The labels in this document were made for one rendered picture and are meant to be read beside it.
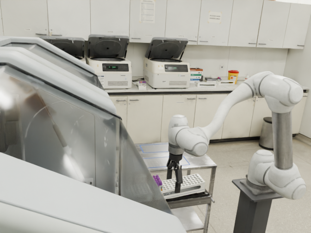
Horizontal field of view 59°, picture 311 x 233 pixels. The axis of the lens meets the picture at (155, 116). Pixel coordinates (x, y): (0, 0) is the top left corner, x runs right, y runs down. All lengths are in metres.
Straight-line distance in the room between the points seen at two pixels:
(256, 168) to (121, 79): 2.30
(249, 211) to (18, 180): 1.86
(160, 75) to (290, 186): 2.50
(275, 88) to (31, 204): 1.36
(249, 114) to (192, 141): 3.41
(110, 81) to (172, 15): 1.29
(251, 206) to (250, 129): 2.83
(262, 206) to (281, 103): 0.82
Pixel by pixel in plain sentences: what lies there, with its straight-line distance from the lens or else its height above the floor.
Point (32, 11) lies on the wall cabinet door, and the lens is 3.88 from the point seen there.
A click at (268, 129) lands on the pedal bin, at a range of 4.57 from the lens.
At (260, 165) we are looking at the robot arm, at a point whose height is 0.91.
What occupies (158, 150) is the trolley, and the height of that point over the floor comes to 0.82.
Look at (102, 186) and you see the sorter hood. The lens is 0.47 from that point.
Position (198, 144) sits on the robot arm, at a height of 1.22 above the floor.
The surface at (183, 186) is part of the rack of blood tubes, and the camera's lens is 1.63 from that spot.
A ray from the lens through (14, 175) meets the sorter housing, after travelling 0.34.
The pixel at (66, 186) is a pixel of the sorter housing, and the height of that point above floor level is 1.53.
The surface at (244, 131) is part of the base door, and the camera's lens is 4.72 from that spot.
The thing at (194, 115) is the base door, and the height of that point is 0.49.
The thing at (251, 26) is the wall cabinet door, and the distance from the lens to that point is 4.72.
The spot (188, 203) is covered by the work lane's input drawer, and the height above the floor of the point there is 0.78.
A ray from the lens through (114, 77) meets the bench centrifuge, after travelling 3.69.
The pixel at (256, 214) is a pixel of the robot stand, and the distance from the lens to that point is 2.11.
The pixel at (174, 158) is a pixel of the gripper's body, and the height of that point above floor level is 1.05.
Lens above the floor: 1.72
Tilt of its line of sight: 18 degrees down
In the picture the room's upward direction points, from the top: 3 degrees clockwise
